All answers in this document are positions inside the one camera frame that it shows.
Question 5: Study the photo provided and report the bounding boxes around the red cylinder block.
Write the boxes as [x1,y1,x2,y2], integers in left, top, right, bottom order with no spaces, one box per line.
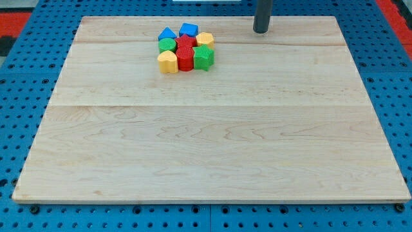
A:
[176,46,194,72]

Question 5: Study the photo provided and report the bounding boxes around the blue cube block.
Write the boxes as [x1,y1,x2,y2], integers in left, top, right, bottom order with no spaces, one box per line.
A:
[179,23,198,37]

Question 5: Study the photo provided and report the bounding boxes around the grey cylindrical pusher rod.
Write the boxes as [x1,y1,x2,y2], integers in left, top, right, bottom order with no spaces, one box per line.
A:
[253,0,273,34]

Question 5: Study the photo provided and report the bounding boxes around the yellow heart block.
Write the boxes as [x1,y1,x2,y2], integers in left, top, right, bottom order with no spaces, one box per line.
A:
[157,50,178,73]

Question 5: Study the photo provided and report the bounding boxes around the blue triangle block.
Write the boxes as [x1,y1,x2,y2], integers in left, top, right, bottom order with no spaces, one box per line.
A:
[158,27,177,41]

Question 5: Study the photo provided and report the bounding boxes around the yellow hexagon block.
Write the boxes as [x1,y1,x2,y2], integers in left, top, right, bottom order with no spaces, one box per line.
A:
[196,32,214,50]

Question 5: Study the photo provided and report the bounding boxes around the light wooden board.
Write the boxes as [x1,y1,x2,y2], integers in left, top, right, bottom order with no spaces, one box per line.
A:
[12,16,411,205]

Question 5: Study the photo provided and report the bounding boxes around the red star block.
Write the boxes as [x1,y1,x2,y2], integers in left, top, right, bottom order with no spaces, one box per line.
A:
[175,34,197,48]

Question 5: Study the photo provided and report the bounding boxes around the green circle block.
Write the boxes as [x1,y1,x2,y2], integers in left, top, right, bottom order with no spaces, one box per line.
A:
[158,38,177,53]

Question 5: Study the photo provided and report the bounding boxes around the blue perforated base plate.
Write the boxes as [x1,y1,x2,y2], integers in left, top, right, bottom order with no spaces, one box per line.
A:
[1,0,411,231]

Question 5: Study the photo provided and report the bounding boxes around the green star block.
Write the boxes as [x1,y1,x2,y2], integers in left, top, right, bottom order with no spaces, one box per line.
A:
[192,44,214,71]

